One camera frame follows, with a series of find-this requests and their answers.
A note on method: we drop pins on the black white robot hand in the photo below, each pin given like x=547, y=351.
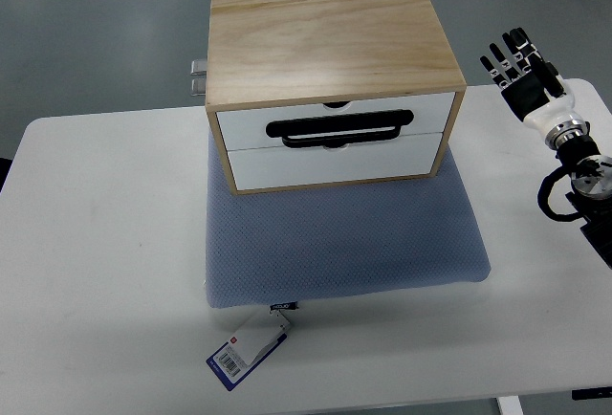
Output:
x=534, y=90

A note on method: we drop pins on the white drawer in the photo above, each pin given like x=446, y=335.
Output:
x=246, y=129

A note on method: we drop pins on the blue mesh cushion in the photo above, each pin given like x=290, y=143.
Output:
x=290, y=246

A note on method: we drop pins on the dark cushion brand label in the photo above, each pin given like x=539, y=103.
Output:
x=285, y=306

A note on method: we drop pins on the white blue product tag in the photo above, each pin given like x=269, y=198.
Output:
x=247, y=347

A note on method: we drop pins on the black drawer handle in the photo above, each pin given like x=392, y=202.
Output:
x=337, y=131

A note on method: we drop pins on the grey metal table bracket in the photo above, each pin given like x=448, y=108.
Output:
x=198, y=72

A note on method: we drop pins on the wooden drawer cabinet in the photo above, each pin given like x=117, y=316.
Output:
x=272, y=53

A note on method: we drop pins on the white table leg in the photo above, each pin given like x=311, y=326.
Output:
x=509, y=405

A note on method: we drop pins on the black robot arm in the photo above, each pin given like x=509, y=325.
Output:
x=589, y=172

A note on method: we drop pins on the black table control panel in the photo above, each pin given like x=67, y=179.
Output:
x=592, y=393

